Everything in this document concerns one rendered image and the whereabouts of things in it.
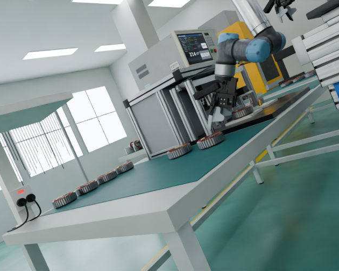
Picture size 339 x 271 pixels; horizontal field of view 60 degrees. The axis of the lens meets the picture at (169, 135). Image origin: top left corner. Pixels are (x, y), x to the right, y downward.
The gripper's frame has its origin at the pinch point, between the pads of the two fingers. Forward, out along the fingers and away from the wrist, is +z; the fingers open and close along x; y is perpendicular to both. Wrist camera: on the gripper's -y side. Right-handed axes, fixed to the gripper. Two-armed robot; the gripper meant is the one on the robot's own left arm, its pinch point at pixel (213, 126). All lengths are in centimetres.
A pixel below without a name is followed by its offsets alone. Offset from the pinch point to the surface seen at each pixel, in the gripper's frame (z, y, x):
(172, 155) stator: 15.3, -16.2, -2.0
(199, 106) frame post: -3.4, -13.2, 19.4
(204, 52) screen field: -28, -24, 52
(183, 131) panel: 11.5, -22.4, 24.8
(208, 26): -75, -149, 441
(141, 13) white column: -92, -275, 413
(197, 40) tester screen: -34, -28, 50
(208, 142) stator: 5.5, 0.1, -5.5
